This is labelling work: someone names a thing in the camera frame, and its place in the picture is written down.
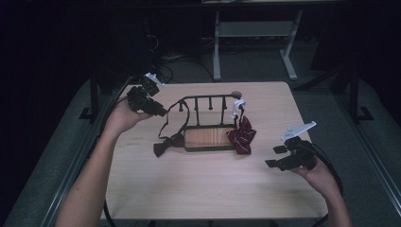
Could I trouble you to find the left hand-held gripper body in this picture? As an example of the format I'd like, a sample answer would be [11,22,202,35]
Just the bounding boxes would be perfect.
[126,73,165,113]

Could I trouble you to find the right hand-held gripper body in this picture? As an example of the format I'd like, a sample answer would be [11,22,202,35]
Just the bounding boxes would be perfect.
[281,120,318,171]

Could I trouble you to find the black bow tie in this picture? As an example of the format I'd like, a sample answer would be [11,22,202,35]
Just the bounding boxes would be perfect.
[152,98,191,158]

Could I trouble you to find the dark red striped bow tie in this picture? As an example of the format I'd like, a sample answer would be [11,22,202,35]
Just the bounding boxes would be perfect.
[226,97,257,155]

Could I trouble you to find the black hook rack wooden tray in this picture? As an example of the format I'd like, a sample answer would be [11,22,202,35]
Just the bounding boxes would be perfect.
[178,91,244,153]

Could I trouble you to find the person's left hand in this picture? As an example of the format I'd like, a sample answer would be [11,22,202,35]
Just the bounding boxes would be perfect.
[103,97,154,137]

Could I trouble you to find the person's right hand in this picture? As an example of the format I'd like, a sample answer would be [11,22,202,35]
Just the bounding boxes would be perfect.
[291,156,336,197]

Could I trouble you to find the black metal stand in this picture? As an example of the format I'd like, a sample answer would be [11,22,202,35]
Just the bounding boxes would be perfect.
[78,69,102,122]
[345,65,375,124]

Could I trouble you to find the left hand-held gripper black cable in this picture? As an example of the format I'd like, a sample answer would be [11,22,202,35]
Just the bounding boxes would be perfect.
[99,75,146,227]

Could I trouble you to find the black floor cables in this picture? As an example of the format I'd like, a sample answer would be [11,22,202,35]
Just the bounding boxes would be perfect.
[153,53,216,84]

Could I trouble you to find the metal floor rail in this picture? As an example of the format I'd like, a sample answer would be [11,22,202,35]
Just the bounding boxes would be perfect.
[40,94,110,227]
[335,94,401,207]

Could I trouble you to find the white metal desk frame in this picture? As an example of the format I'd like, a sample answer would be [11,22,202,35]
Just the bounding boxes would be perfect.
[212,9,305,81]

